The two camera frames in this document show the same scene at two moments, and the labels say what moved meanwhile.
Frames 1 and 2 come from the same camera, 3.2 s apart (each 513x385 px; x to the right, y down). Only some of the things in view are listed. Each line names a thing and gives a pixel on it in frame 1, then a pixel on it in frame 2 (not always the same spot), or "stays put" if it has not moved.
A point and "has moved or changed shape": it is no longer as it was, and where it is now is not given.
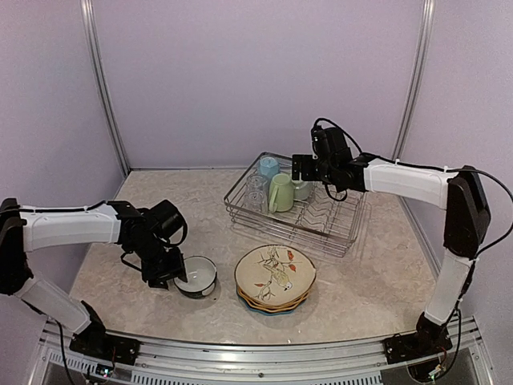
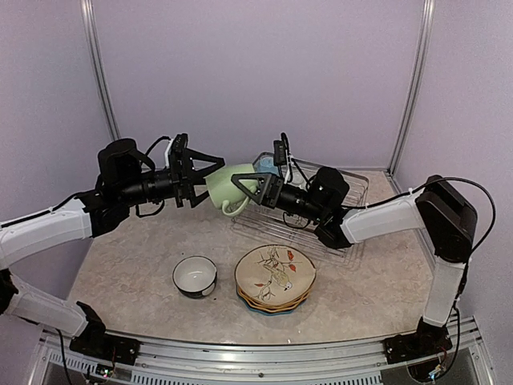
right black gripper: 305,172 -> 270,200
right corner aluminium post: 417,78 stays put
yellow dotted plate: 272,310 stays put
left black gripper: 176,269 -> 184,177
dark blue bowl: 202,276 stays put
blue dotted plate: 272,314 stays put
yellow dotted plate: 272,306 stays put
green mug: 281,193 has moved or changed shape
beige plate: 274,273 stays put
